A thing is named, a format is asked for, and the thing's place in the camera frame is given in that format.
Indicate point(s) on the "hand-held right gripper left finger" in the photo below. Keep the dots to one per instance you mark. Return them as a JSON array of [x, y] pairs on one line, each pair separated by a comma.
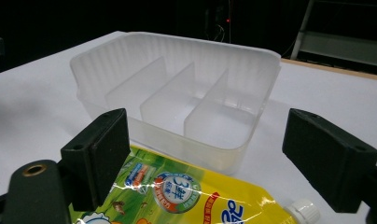
[[96, 155]]

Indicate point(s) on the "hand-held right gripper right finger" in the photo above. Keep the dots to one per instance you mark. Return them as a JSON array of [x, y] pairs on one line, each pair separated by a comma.
[[323, 158]]

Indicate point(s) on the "yellow spouted drink pouch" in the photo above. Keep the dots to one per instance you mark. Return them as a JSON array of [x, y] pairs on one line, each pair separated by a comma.
[[183, 196]]

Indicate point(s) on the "translucent plastic divided container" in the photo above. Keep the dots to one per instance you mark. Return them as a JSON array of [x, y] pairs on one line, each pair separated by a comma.
[[177, 93]]

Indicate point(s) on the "dark device with red light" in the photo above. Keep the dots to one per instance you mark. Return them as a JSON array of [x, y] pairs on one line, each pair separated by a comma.
[[219, 17]]

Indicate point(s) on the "grey metal shelf frame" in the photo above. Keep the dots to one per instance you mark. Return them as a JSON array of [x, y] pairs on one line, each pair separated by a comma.
[[339, 43]]

